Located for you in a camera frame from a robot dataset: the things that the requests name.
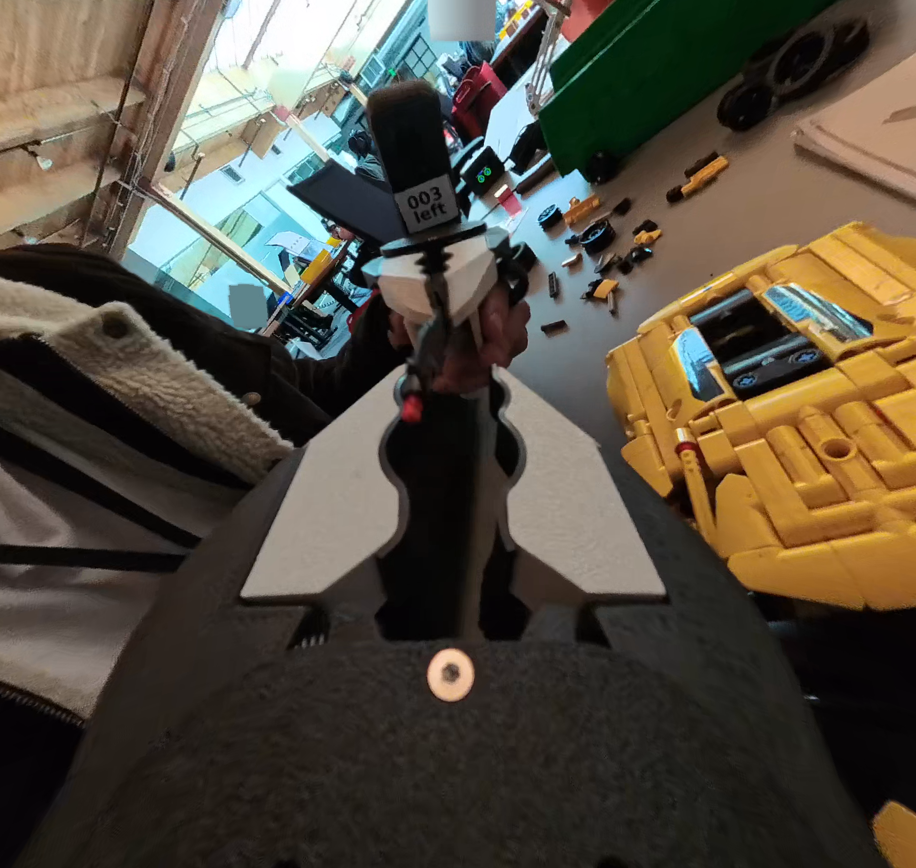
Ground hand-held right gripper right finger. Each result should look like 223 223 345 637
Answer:
478 366 668 643

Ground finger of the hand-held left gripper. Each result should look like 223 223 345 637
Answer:
361 253 450 327
438 237 503 323

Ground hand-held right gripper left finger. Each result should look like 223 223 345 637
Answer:
239 380 412 641

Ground yellow brick car model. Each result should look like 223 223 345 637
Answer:
604 220 916 611

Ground person's left hand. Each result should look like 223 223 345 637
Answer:
388 287 532 394

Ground black device green lights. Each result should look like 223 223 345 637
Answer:
461 145 505 193

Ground black angled screen back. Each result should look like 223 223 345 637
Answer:
286 163 405 243

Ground pile of small black yellow pieces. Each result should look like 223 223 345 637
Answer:
562 153 731 336

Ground black fleece-lined jacket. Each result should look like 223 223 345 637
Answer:
0 242 402 868

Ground white shirt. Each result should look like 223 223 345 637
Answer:
0 367 244 719

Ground green plastic bin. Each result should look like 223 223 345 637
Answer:
538 0 895 182

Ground open instruction booklet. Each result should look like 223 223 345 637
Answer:
793 52 916 204

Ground small yellow brick piece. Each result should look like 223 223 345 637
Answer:
873 800 916 868

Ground white lattice bracket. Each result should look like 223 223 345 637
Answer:
526 0 573 119

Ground black chest harness straps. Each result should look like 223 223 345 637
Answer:
0 424 251 576

